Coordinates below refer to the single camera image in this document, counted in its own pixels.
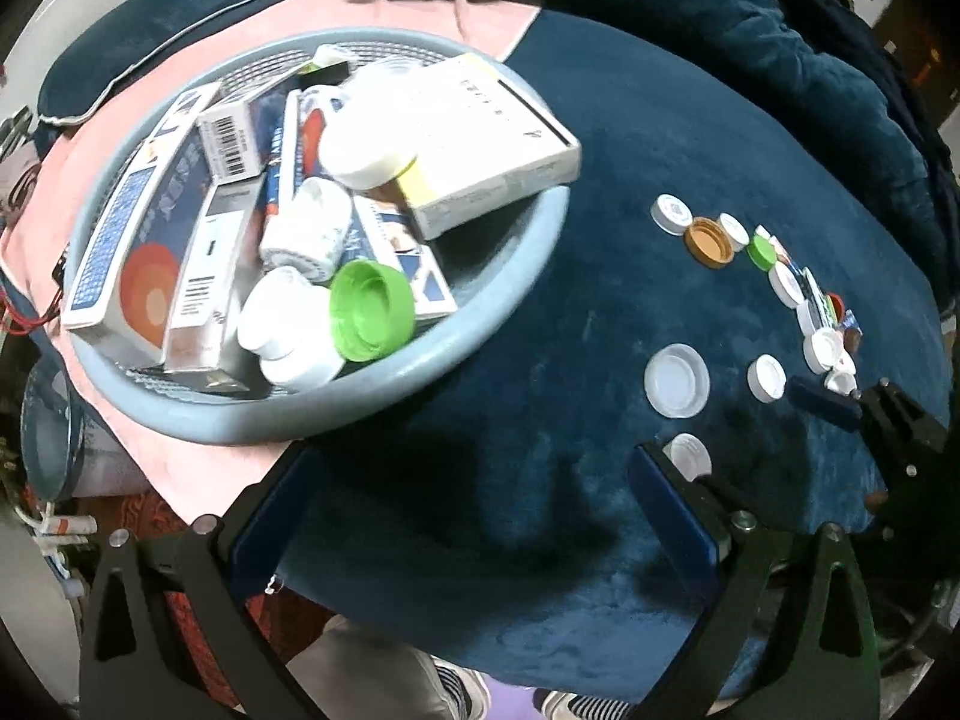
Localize large light green cap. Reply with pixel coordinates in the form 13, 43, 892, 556
328, 259, 418, 362

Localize red cable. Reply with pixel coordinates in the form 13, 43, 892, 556
0, 255, 68, 335

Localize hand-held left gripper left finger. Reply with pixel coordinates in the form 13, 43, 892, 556
79, 439, 327, 720

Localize white printed medicine bottle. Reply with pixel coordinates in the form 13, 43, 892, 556
259, 177, 353, 284

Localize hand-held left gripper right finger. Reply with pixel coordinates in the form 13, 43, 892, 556
628, 441, 882, 720

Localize blue-grey plastic basket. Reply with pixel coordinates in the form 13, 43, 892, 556
62, 28, 572, 446

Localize narrow blue white box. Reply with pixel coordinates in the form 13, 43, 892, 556
261, 90, 310, 241

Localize person's grey trouser leg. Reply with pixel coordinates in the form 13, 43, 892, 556
289, 615, 451, 720

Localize pink sheet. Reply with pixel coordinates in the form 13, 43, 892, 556
0, 0, 545, 533

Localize red patterned cloth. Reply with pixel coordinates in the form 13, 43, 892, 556
161, 570, 338, 710

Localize dark blue duvet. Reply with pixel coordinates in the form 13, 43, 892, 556
341, 0, 960, 301

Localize large white flat box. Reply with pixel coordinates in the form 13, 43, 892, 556
396, 55, 584, 241

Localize striped shoe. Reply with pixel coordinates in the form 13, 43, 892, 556
431, 656, 492, 720
540, 686, 638, 720

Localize tan bottle cap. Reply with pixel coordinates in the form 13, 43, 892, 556
682, 216, 734, 269

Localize dark blue plush blanket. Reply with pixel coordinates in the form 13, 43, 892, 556
277, 7, 950, 698

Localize white barcode box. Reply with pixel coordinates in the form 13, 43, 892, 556
195, 97, 272, 182

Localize dark blue piped pillow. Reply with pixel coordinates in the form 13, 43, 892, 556
37, 0, 342, 125

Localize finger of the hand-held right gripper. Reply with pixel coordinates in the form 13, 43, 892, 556
786, 373, 950, 466

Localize silver white box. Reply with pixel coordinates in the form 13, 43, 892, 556
163, 181, 265, 380

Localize white cream tube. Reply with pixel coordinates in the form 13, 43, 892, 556
300, 86, 346, 140

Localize plain white plastic bottle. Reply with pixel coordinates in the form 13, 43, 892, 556
237, 266, 347, 392

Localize blue white picture box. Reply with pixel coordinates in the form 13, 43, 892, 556
351, 195, 460, 325

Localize small white bottle black label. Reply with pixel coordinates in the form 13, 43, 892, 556
298, 43, 355, 91

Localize scattered white bottle caps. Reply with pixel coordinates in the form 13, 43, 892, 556
643, 193, 862, 482

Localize large white jar lid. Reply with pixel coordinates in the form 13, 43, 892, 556
319, 100, 419, 192

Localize blue white box orange circle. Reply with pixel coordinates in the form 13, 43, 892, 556
60, 81, 226, 355

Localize translucent jar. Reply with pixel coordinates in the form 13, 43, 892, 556
346, 60, 425, 107

